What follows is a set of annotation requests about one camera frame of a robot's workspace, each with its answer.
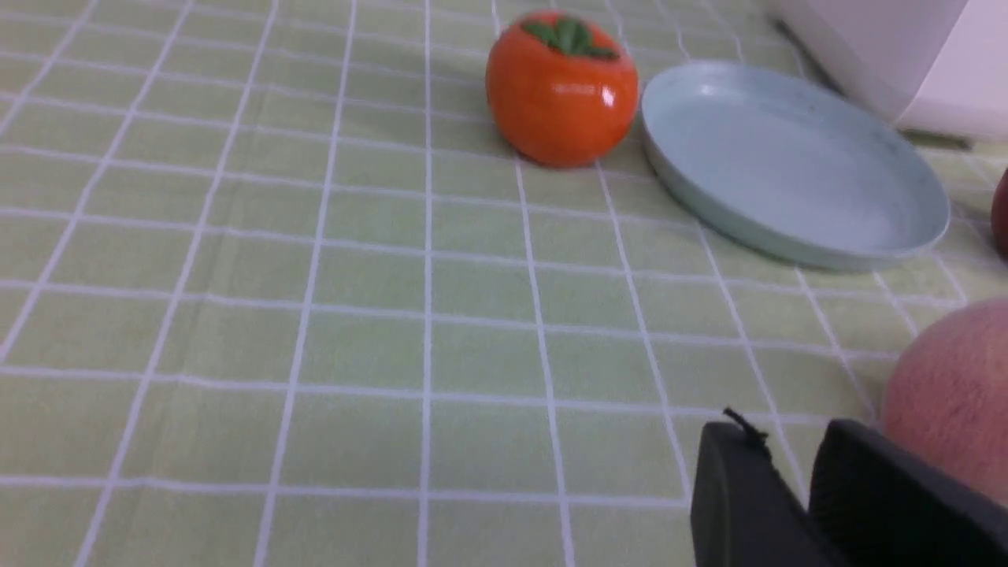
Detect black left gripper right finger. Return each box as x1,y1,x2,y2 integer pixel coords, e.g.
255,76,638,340
809,419,1007,566

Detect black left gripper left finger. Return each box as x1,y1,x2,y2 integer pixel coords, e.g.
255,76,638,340
690,408,847,566

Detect pink peach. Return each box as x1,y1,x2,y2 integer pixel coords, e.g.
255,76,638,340
881,297,1007,505

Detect red apple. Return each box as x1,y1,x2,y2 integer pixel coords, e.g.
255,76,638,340
990,169,1008,259

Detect light blue plate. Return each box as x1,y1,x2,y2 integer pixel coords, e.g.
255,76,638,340
640,61,951,272

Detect white toaster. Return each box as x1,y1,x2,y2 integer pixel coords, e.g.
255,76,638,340
767,1,1007,143

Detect orange persimmon with green leaf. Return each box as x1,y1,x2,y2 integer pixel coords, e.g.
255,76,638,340
484,10,640,169

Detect green checkered tablecloth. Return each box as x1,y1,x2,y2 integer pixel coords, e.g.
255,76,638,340
1,1,1006,566

